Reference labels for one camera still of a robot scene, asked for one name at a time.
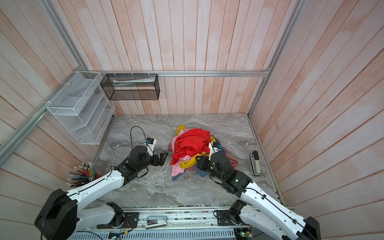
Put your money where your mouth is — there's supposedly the black mesh basket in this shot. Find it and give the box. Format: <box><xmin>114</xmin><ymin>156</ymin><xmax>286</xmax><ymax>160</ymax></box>
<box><xmin>101</xmin><ymin>73</ymin><xmax>161</xmax><ymax>101</ymax></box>

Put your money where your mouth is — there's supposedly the blue checkered cloth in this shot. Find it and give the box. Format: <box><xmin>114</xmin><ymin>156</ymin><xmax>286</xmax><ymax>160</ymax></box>
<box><xmin>171</xmin><ymin>154</ymin><xmax>209</xmax><ymax>181</ymax></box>

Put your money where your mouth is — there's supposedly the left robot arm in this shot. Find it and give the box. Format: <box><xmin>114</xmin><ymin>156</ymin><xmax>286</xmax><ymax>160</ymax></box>
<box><xmin>35</xmin><ymin>146</ymin><xmax>168</xmax><ymax>240</ymax></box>

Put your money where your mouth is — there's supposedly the maroon cloth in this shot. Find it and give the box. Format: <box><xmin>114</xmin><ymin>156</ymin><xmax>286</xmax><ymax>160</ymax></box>
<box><xmin>224</xmin><ymin>148</ymin><xmax>239</xmax><ymax>169</ymax></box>

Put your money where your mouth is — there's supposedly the white wire shelf rack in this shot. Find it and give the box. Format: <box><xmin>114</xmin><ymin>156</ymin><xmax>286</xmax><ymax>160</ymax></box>
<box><xmin>47</xmin><ymin>71</ymin><xmax>115</xmax><ymax>145</ymax></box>

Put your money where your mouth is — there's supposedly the aluminium frame rail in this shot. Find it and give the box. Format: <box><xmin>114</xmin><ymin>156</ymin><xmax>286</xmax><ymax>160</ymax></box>
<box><xmin>1</xmin><ymin>1</ymin><xmax>307</xmax><ymax>166</ymax></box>

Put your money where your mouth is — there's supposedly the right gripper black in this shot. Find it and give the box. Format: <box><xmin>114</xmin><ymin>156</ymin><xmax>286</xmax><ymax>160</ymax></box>
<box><xmin>195</xmin><ymin>154</ymin><xmax>225</xmax><ymax>183</ymax></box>

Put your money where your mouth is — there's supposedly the red cloth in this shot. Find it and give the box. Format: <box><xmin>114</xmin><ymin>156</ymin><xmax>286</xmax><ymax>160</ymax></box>
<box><xmin>170</xmin><ymin>129</ymin><xmax>211</xmax><ymax>166</ymax></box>

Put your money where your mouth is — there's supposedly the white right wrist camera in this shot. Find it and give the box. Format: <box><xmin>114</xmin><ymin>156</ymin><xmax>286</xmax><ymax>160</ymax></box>
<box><xmin>209</xmin><ymin>142</ymin><xmax>221</xmax><ymax>160</ymax></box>

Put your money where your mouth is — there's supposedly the black grey stapler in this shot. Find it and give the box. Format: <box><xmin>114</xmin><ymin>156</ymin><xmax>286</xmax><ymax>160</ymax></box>
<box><xmin>250</xmin><ymin>151</ymin><xmax>261</xmax><ymax>177</ymax></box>

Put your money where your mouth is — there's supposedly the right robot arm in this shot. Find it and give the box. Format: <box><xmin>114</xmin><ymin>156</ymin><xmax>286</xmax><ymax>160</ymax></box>
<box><xmin>197</xmin><ymin>152</ymin><xmax>321</xmax><ymax>240</ymax></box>

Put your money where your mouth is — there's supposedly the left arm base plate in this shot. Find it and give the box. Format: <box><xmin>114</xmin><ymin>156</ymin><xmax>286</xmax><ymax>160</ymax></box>
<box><xmin>97</xmin><ymin>212</ymin><xmax>139</xmax><ymax>229</ymax></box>

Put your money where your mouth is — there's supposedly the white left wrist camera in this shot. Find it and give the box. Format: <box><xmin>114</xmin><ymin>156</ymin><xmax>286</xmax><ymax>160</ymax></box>
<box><xmin>146</xmin><ymin>137</ymin><xmax>157</xmax><ymax>157</ymax></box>

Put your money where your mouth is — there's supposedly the pink cloth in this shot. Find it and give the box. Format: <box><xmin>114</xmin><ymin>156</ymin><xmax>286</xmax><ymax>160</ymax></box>
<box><xmin>169</xmin><ymin>125</ymin><xmax>198</xmax><ymax>177</ymax></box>

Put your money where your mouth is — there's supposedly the red pencil cup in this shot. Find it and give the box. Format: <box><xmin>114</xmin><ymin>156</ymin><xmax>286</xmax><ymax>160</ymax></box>
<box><xmin>67</xmin><ymin>162</ymin><xmax>101</xmax><ymax>188</ymax></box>

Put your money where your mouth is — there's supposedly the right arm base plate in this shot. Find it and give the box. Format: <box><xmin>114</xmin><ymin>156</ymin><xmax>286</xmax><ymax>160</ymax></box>
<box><xmin>213</xmin><ymin>210</ymin><xmax>241</xmax><ymax>226</ymax></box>

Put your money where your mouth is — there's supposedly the black left camera cable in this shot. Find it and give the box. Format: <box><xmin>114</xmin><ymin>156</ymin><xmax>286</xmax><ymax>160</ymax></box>
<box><xmin>129</xmin><ymin>125</ymin><xmax>148</xmax><ymax>149</ymax></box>

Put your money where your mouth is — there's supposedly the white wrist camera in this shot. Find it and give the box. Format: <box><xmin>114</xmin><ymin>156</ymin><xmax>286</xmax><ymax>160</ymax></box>
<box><xmin>146</xmin><ymin>137</ymin><xmax>157</xmax><ymax>157</ymax></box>
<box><xmin>209</xmin><ymin>142</ymin><xmax>221</xmax><ymax>160</ymax></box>

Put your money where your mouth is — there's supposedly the yellow cloth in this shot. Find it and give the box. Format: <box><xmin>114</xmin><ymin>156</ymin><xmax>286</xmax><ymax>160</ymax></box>
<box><xmin>171</xmin><ymin>125</ymin><xmax>216</xmax><ymax>169</ymax></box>

